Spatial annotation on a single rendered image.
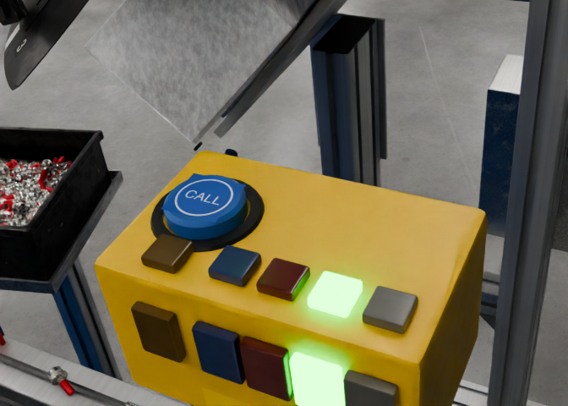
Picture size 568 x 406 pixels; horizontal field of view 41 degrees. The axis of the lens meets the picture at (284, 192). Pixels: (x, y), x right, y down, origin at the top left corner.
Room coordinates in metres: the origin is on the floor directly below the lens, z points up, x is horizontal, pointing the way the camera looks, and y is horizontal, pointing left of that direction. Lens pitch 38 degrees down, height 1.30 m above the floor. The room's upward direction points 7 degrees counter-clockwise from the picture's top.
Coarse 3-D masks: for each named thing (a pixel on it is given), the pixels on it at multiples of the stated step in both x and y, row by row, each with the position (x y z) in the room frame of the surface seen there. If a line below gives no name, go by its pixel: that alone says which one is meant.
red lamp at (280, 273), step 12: (276, 264) 0.24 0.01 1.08; (288, 264) 0.24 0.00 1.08; (300, 264) 0.24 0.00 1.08; (264, 276) 0.23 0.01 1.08; (276, 276) 0.23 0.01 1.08; (288, 276) 0.23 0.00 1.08; (300, 276) 0.23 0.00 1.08; (264, 288) 0.23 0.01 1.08; (276, 288) 0.22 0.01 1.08; (288, 288) 0.22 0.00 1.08; (300, 288) 0.23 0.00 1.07; (288, 300) 0.22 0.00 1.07
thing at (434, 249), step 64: (256, 192) 0.30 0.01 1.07; (320, 192) 0.29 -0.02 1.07; (384, 192) 0.29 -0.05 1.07; (128, 256) 0.26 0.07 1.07; (192, 256) 0.26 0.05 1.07; (320, 256) 0.25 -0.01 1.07; (384, 256) 0.24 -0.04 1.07; (448, 256) 0.24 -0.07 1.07; (128, 320) 0.25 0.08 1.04; (192, 320) 0.23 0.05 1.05; (256, 320) 0.22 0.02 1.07; (320, 320) 0.21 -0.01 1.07; (448, 320) 0.21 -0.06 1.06; (192, 384) 0.24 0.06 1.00; (448, 384) 0.21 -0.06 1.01
